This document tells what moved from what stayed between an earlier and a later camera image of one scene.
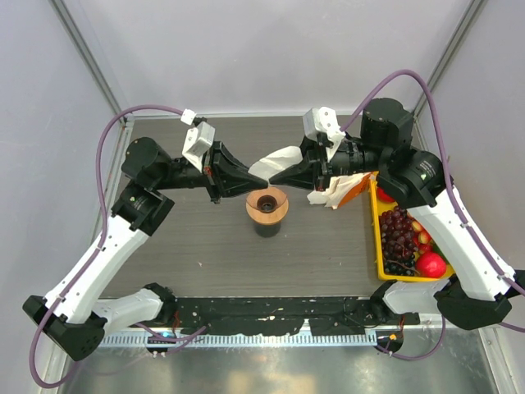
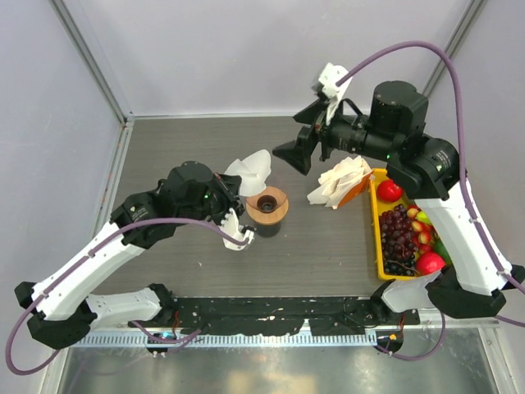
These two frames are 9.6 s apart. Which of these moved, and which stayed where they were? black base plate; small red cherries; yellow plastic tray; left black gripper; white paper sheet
Moved: white paper sheet; left black gripper
Stayed: yellow plastic tray; black base plate; small red cherries
